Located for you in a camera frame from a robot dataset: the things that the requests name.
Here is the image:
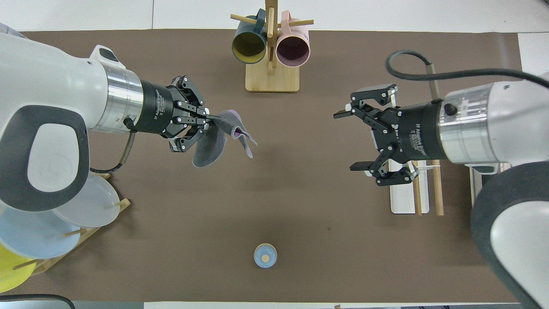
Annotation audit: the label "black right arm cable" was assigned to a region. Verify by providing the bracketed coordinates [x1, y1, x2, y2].
[385, 49, 549, 89]

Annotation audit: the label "light blue plate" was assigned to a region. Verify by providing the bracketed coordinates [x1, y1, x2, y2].
[0, 201, 82, 260]

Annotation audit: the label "purple and grey towel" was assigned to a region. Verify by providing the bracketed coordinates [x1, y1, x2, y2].
[191, 109, 258, 169]

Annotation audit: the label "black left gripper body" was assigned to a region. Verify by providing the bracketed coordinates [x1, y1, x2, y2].
[141, 80, 177, 138]

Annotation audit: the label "dark teal mug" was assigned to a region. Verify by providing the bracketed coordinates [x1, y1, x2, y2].
[231, 9, 269, 65]

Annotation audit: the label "pale grey plate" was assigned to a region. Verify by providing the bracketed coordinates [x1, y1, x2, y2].
[51, 171, 121, 228]

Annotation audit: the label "brown table mat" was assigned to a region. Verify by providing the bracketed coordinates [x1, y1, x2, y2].
[0, 29, 529, 303]

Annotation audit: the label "white towel rack wooden bars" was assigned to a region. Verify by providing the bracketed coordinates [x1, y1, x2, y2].
[388, 64, 445, 216]

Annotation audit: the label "wooden plate rack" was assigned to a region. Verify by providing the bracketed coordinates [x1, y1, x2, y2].
[12, 171, 132, 276]

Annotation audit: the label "yellow plate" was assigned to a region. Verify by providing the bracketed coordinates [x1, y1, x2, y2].
[0, 242, 37, 294]

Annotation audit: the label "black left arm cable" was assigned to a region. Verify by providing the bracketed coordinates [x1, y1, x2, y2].
[89, 118, 137, 175]

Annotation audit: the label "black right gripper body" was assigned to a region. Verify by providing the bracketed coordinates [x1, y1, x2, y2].
[388, 99, 449, 164]

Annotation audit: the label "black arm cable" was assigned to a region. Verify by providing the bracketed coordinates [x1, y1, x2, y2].
[385, 49, 549, 89]
[89, 118, 137, 175]

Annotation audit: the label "wooden mug tree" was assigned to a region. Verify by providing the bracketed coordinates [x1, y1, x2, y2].
[230, 0, 315, 93]

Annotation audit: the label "blue call bell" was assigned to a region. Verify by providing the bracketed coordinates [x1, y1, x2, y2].
[253, 243, 278, 269]

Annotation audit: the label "pink mug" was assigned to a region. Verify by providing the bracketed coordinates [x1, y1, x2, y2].
[275, 10, 311, 68]

